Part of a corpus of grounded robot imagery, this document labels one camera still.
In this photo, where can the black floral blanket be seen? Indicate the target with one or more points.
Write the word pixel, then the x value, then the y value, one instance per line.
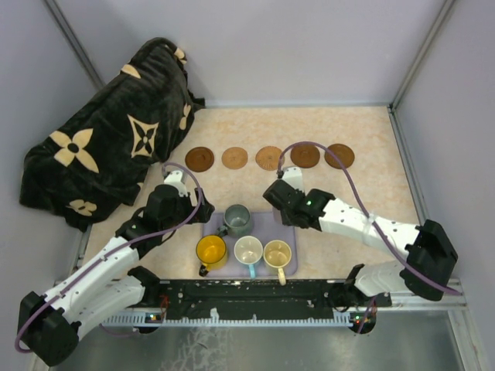
pixel 99 159

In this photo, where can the white mug blue handle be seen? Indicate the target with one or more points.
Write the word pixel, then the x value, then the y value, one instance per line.
pixel 248 251

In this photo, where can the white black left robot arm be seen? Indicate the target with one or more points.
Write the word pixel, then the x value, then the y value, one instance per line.
pixel 52 324

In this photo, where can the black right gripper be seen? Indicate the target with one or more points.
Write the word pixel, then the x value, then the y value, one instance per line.
pixel 285 219

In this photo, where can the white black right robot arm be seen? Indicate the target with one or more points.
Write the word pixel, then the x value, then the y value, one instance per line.
pixel 423 255

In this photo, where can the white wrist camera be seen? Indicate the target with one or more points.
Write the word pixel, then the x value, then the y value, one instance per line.
pixel 177 179
pixel 293 177

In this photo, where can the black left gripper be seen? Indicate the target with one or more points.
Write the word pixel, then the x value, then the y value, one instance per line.
pixel 207 208

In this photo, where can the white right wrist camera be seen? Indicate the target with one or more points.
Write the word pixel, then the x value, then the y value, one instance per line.
pixel 293 177

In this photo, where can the cream ceramic mug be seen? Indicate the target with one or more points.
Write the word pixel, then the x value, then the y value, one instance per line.
pixel 277 255

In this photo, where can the dark wooden coaster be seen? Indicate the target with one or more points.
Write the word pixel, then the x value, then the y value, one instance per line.
pixel 199 159
pixel 305 156
pixel 344 153

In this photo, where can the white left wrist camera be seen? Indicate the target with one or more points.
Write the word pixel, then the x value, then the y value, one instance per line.
pixel 177 179

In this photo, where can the light woven rattan coaster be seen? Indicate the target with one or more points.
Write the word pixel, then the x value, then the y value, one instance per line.
pixel 234 158

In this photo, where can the grey ceramic mug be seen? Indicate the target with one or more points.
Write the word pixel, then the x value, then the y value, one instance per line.
pixel 237 222

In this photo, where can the yellow ceramic mug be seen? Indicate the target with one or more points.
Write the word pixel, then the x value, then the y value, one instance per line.
pixel 212 253

